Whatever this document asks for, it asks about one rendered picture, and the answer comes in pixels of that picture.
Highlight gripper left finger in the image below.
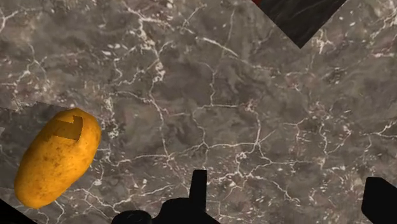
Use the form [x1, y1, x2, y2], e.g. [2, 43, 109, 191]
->
[111, 169, 221, 224]

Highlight dark marbled robot stand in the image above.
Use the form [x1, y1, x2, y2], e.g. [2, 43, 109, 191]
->
[251, 0, 349, 50]

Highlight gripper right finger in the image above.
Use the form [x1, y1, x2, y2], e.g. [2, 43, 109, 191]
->
[361, 176, 397, 224]

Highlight yellow brown potato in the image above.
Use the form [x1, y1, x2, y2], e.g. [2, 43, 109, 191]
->
[13, 107, 102, 209]

